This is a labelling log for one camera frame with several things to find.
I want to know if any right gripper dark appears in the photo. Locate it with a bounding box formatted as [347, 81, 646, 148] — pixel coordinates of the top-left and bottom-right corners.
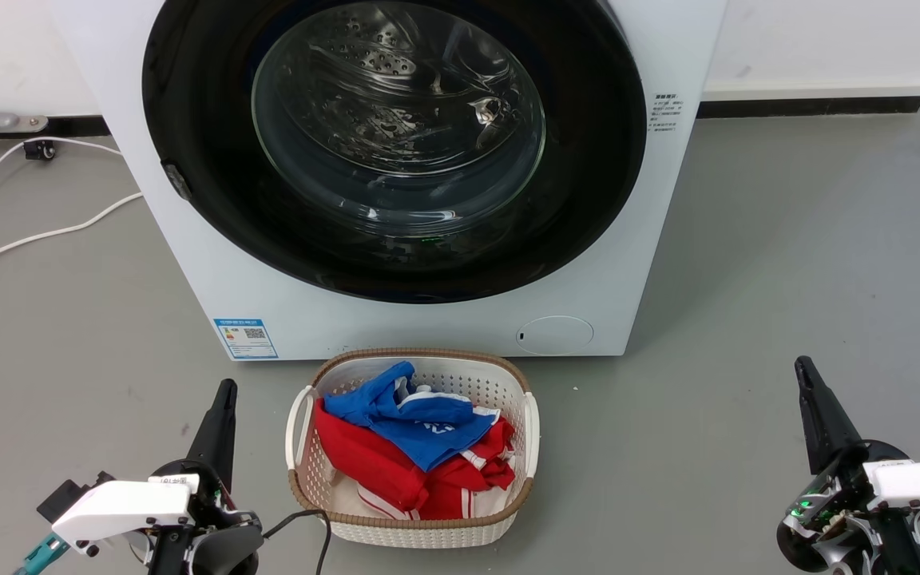
[775, 355, 920, 575]

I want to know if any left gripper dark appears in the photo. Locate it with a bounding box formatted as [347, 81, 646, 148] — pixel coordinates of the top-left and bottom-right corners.
[149, 379, 265, 575]

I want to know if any round black glass washer door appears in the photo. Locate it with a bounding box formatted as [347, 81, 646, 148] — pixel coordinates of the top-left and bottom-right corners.
[142, 0, 648, 304]

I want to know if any white front-load washing machine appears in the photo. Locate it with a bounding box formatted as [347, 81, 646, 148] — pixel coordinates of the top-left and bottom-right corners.
[49, 0, 728, 362]

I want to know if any blue energy label sticker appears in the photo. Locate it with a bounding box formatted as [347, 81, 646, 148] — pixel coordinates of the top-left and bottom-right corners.
[213, 319, 279, 360]

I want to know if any red garment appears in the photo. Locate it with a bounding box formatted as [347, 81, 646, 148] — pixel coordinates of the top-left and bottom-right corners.
[314, 398, 518, 521]

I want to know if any white woven-rim laundry basket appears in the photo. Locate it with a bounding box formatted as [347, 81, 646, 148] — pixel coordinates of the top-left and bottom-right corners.
[285, 347, 541, 549]

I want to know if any blue garment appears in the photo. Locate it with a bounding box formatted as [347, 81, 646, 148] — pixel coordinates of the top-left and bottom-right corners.
[323, 361, 501, 473]

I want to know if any round white filter cover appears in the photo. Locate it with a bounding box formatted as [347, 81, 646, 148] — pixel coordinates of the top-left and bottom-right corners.
[516, 315, 595, 356]

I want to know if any small printed text label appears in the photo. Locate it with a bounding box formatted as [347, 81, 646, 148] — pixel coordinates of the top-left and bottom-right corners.
[648, 92, 683, 137]

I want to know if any teal cable connector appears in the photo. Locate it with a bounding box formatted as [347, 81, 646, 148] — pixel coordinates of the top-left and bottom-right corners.
[13, 533, 71, 575]

